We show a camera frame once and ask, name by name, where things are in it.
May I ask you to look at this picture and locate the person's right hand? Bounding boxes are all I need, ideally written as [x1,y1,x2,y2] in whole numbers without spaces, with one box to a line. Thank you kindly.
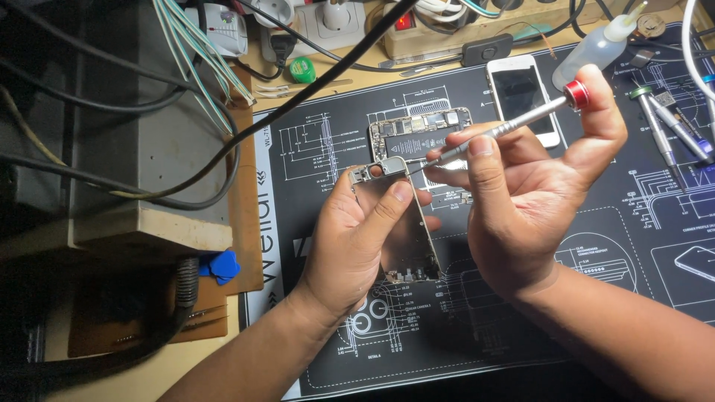
[423,63,628,305]

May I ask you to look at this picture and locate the person's left hand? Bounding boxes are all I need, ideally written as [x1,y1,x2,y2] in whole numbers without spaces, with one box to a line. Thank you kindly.
[287,167,442,327]

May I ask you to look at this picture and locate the phone display panel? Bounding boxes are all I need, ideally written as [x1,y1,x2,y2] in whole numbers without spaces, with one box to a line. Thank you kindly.
[347,156,443,284]

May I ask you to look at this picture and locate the red capped precision screwdriver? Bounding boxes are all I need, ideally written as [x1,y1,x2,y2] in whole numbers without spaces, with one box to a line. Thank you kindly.
[407,79,591,175]

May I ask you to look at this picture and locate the black blueprint repair mat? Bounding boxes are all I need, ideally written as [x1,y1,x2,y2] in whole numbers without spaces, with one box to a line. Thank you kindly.
[239,22,715,402]

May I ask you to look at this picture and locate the brown board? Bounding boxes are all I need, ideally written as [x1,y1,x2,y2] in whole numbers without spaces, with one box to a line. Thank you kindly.
[67,67,264,358]

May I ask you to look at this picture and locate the blue opening picks pile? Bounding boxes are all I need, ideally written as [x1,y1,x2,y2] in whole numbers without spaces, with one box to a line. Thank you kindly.
[198,249,241,285]

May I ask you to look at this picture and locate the opened phone body with battery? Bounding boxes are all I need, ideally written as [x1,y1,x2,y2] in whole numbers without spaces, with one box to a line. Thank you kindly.
[368,107,474,205]

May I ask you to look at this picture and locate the white smartphone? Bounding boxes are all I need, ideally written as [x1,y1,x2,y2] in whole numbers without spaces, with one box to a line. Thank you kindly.
[485,54,561,149]

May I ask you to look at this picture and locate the dark metal tweezers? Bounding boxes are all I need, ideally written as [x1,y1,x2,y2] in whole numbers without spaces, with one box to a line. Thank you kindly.
[179,315,230,333]

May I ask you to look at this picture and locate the pale tweezers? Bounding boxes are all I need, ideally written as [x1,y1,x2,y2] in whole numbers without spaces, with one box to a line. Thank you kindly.
[254,79,354,99]

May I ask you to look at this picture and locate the green capped precision screwdriver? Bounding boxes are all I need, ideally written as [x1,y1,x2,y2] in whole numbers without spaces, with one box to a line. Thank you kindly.
[629,85,687,193]

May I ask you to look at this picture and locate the metal spudger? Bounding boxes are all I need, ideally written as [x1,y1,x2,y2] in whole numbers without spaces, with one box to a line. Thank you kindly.
[399,63,448,78]

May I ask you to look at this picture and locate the black and silver pen tool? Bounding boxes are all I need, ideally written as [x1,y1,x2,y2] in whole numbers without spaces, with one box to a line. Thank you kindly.
[651,89,715,164]

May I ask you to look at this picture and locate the clear plastic squeeze bottle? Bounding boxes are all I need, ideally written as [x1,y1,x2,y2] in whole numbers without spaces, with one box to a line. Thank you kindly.
[552,1,649,91]

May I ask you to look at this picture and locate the black plug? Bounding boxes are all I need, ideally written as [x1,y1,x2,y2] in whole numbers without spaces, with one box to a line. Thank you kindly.
[270,33,297,62]

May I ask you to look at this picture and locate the grey machine housing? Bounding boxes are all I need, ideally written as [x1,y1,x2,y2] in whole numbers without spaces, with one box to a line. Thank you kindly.
[0,0,234,252]

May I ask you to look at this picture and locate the white power strip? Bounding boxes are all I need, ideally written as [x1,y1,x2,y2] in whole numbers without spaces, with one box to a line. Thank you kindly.
[260,0,366,61]

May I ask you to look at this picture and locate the blue capped precision screwdriver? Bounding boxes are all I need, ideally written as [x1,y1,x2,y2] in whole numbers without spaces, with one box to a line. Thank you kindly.
[703,74,715,140]

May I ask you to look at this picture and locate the white plug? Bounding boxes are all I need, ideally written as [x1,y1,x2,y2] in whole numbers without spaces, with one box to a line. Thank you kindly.
[323,0,352,31]

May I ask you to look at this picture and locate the round brass spool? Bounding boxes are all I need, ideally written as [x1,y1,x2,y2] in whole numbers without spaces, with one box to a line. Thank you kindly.
[637,14,667,40]

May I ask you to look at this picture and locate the white power adapter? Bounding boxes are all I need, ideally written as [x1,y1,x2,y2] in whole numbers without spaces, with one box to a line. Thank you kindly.
[184,3,249,58]

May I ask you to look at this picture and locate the black corrugated hose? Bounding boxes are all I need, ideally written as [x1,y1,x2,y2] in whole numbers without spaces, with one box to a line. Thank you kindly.
[50,257,201,380]

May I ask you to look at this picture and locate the thick black cable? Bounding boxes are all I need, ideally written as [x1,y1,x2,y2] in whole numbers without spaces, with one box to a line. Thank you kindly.
[109,0,420,201]

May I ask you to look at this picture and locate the black inline cable switch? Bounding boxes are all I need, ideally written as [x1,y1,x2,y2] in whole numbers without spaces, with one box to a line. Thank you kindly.
[461,33,514,68]

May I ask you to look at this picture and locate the beige power strip red switch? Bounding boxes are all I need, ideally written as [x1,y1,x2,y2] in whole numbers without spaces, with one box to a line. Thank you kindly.
[382,0,615,61]

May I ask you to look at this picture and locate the white cable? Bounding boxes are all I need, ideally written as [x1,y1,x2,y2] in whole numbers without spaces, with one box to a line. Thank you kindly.
[681,0,715,101]

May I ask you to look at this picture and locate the white and green wire bundle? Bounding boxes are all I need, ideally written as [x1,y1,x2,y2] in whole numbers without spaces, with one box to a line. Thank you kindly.
[152,0,257,135]

